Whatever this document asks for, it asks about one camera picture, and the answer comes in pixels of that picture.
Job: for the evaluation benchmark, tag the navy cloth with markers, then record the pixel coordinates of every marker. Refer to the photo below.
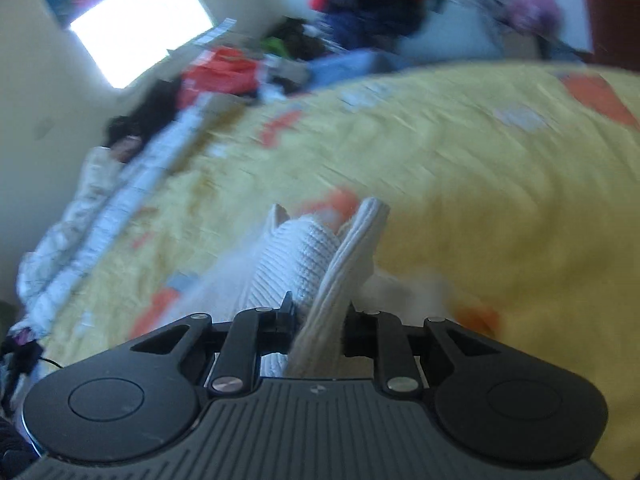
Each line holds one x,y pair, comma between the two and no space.
375,20

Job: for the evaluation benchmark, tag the red plastic bag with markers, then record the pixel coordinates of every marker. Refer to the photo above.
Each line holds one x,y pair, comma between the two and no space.
220,72

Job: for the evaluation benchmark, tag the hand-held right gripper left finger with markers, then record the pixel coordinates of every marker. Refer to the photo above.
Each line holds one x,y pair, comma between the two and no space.
287,322

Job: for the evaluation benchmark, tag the white knit sweater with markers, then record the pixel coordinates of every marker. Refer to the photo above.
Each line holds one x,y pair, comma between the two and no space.
300,255

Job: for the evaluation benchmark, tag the dark cloth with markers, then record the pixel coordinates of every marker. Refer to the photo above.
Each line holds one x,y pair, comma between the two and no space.
150,105

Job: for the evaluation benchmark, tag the green black bag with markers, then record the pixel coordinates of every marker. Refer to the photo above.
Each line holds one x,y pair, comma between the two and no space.
292,40

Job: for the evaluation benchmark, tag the white printed duvet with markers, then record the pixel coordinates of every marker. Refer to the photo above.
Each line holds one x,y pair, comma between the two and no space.
75,240

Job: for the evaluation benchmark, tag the yellow bedsheet with orange print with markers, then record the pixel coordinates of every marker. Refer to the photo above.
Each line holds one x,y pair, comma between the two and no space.
475,170

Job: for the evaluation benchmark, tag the pink plastic bag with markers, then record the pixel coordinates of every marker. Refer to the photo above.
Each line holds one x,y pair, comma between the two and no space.
532,5

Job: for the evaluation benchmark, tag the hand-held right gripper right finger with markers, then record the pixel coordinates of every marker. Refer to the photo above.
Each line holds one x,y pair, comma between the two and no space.
350,330

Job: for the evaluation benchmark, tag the bright window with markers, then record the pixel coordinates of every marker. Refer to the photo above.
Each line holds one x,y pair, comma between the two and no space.
142,25

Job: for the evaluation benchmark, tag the blue knit cloth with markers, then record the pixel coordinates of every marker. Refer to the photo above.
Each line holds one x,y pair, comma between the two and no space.
345,67

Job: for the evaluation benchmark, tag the brown wooden door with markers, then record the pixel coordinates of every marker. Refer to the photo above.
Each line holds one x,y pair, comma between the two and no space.
615,10

